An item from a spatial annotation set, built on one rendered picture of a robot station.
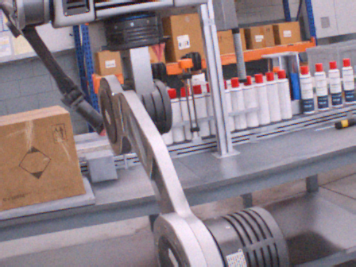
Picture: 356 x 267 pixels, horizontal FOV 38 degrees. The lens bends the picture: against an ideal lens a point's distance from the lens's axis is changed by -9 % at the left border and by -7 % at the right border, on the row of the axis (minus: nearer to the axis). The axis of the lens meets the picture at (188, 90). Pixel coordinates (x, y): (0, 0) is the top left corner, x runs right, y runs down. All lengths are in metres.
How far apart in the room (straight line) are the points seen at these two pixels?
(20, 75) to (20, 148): 4.68
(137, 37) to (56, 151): 0.54
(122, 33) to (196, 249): 0.61
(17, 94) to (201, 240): 5.53
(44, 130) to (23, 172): 0.15
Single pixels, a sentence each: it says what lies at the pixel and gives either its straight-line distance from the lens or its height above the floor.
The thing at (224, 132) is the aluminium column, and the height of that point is 0.92.
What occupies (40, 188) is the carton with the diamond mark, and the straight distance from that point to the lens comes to 1.74.
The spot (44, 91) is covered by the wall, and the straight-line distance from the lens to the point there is 6.40.
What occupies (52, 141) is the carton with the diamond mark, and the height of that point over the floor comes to 1.04.
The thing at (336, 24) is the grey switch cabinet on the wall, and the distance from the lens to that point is 7.46.
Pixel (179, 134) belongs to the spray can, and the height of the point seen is 0.91.
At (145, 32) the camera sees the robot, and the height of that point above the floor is 1.32.
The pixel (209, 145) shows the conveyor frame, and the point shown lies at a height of 0.85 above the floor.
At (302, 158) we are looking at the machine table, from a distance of 1.88.
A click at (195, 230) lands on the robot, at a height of 0.98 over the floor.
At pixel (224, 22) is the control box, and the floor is 1.31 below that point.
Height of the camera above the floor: 1.34
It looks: 7 degrees down
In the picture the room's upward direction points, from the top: 8 degrees counter-clockwise
